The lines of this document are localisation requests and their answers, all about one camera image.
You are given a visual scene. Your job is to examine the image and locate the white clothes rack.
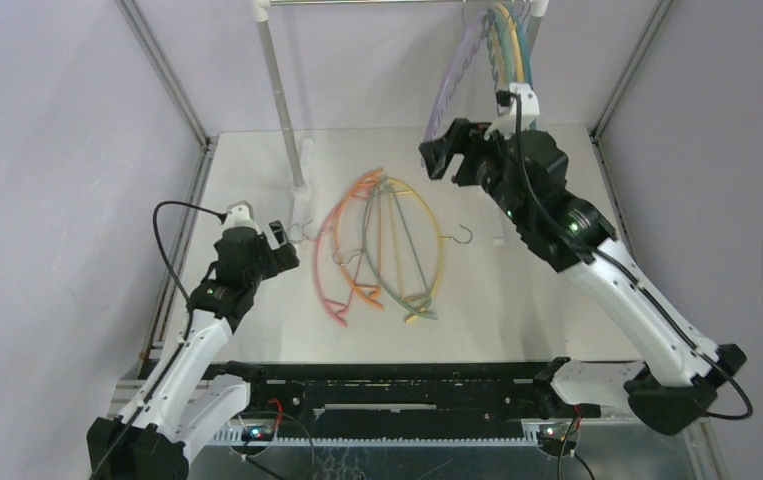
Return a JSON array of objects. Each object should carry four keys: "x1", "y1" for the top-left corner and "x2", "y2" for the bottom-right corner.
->
[{"x1": 250, "y1": 0, "x2": 549, "y2": 244}]

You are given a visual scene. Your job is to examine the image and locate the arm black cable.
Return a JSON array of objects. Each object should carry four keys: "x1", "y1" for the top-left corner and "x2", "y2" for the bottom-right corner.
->
[
  {"x1": 78, "y1": 201, "x2": 229, "y2": 480},
  {"x1": 494, "y1": 89, "x2": 755, "y2": 480}
]

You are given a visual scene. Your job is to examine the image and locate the purple wavy hanger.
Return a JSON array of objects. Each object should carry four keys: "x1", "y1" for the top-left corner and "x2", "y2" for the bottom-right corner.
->
[{"x1": 423, "y1": 9, "x2": 489, "y2": 141}]

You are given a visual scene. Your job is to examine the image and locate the yellow plain hanger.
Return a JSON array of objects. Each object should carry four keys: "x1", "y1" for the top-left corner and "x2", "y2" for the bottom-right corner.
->
[{"x1": 374, "y1": 177, "x2": 473, "y2": 325}]

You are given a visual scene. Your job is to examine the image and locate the blue wavy hanger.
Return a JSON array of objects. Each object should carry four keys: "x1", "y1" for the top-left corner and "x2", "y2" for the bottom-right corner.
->
[{"x1": 511, "y1": 7, "x2": 541, "y2": 130}]

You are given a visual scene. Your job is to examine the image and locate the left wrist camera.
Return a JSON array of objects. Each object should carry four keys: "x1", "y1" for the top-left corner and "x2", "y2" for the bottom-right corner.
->
[{"x1": 223, "y1": 200, "x2": 261, "y2": 233}]

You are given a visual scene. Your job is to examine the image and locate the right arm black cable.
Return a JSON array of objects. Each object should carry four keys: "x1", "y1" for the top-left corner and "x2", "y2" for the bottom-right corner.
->
[{"x1": 494, "y1": 89, "x2": 755, "y2": 480}]

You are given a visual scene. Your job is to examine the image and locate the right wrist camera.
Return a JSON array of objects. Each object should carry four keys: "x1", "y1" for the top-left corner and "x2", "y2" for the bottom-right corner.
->
[{"x1": 484, "y1": 82, "x2": 540, "y2": 138}]

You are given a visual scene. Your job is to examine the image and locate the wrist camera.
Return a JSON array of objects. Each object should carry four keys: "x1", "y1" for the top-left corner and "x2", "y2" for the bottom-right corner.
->
[
  {"x1": 223, "y1": 200, "x2": 261, "y2": 233},
  {"x1": 484, "y1": 82, "x2": 540, "y2": 138}
]

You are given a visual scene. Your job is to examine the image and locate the green wavy hanger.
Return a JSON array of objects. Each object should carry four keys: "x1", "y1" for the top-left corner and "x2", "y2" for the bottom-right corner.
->
[{"x1": 482, "y1": 3, "x2": 516, "y2": 91}]

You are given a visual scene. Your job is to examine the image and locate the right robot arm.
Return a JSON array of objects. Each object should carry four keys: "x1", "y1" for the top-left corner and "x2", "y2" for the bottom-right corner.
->
[{"x1": 418, "y1": 118, "x2": 746, "y2": 436}]

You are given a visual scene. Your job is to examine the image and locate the orange plain hanger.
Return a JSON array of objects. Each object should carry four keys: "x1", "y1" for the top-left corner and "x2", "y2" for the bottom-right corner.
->
[{"x1": 331, "y1": 168, "x2": 384, "y2": 311}]

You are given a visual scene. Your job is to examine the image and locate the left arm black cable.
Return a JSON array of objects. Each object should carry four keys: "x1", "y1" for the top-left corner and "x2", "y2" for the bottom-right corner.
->
[{"x1": 78, "y1": 201, "x2": 229, "y2": 480}]

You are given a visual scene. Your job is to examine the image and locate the right circuit board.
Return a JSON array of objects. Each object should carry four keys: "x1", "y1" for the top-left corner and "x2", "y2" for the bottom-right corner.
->
[{"x1": 537, "y1": 426, "x2": 571, "y2": 444}]

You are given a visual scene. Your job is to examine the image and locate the pink plain hanger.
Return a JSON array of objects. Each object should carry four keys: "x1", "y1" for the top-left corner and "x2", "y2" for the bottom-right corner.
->
[{"x1": 294, "y1": 174, "x2": 363, "y2": 327}]

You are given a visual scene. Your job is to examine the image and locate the circuit board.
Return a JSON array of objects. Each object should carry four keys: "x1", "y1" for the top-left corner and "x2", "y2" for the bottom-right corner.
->
[
  {"x1": 537, "y1": 426, "x2": 571, "y2": 444},
  {"x1": 240, "y1": 425, "x2": 276, "y2": 444}
]

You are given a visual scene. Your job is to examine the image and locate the aluminium frame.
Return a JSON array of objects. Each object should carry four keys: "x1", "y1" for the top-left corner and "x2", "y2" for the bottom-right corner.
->
[{"x1": 109, "y1": 0, "x2": 733, "y2": 480}]

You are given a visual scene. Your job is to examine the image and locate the grey-green plain hanger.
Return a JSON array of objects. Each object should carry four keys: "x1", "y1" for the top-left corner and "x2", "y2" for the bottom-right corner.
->
[{"x1": 360, "y1": 175, "x2": 436, "y2": 317}]

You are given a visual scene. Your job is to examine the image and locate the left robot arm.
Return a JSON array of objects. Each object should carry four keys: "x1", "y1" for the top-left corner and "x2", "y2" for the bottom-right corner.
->
[{"x1": 87, "y1": 218, "x2": 299, "y2": 479}]

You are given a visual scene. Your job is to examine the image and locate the yellow wavy hanger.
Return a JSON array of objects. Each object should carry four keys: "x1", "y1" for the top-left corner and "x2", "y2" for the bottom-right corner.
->
[{"x1": 498, "y1": 4, "x2": 528, "y2": 83}]

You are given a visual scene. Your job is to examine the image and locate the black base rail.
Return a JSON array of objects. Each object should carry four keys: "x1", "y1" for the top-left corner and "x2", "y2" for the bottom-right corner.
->
[{"x1": 182, "y1": 360, "x2": 674, "y2": 442}]

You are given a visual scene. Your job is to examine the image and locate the left circuit board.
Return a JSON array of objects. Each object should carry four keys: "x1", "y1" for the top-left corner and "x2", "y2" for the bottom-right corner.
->
[{"x1": 240, "y1": 425, "x2": 276, "y2": 444}]

